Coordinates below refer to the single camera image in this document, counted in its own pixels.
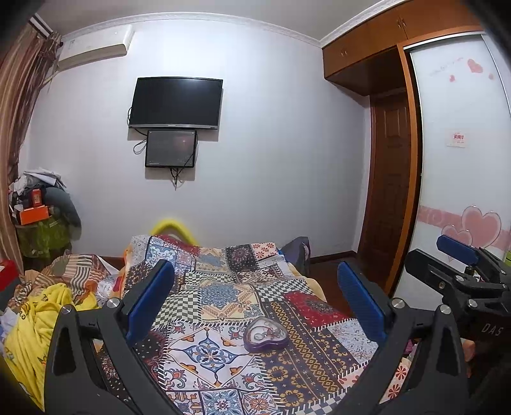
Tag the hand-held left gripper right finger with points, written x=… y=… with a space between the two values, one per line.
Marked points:
x=361 y=303

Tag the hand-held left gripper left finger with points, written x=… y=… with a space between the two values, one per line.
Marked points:
x=149 y=303

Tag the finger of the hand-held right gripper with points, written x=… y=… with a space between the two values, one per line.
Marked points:
x=455 y=247

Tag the purple heart-shaped jewelry box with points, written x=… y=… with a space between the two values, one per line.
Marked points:
x=255 y=346

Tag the white sliding door with hearts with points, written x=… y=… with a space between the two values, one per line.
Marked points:
x=455 y=179

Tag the colourful patchwork blanket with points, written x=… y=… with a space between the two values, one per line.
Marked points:
x=223 y=303

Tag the striped cloth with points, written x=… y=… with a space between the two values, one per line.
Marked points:
x=80 y=267

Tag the dark bag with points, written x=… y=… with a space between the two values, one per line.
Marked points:
x=297 y=251

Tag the yellow hoop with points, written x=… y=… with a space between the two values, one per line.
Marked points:
x=169 y=221

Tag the wooden door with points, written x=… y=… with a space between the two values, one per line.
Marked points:
x=391 y=179

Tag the red white sticker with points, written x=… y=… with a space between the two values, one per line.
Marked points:
x=457 y=138

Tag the yellow cloth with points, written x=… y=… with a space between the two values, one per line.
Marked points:
x=32 y=339

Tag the dark grey cloth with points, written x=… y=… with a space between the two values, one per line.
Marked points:
x=64 y=207

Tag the red box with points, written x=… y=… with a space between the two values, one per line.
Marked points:
x=8 y=273

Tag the large orange box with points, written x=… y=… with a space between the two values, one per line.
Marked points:
x=34 y=215

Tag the small orange box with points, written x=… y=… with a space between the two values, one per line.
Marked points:
x=36 y=198

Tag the small black monitor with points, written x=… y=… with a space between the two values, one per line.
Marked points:
x=171 y=148

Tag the white papers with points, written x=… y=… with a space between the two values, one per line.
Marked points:
x=40 y=179

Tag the wooden wardrobe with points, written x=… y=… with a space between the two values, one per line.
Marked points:
x=359 y=60

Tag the brown striped curtain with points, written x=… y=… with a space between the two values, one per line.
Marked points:
x=16 y=119

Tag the white air conditioner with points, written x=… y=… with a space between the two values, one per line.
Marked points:
x=92 y=48

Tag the black wall television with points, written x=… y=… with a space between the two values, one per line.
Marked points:
x=175 y=103

